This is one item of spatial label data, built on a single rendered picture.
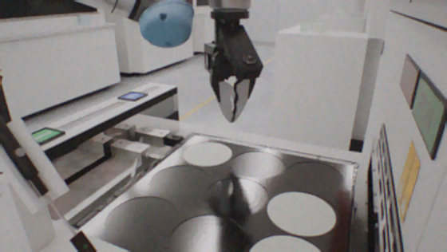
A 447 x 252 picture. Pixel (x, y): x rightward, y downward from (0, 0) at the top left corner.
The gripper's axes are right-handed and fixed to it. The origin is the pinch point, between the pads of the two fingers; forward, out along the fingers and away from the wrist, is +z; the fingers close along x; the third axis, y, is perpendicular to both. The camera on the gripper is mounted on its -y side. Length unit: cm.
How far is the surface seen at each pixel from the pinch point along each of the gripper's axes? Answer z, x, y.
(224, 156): 7.3, 2.5, -1.9
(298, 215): 7.2, -1.1, -22.5
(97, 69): 63, 40, 371
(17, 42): 14, 110, 299
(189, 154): 7.3, 8.9, 1.6
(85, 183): 9.2, 29.2, 1.0
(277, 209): 7.2, 1.0, -20.1
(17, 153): -10.2, 30.2, -24.8
